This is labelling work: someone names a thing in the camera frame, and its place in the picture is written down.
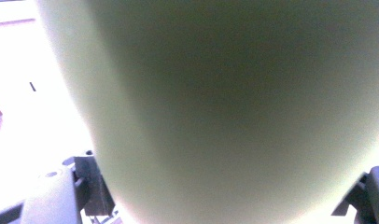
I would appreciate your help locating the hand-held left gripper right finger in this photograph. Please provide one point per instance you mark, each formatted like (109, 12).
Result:
(372, 199)

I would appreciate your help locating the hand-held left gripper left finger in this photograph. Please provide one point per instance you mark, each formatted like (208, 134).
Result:
(94, 186)

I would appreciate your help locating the green bottle with white cap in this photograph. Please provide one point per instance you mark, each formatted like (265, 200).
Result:
(228, 109)

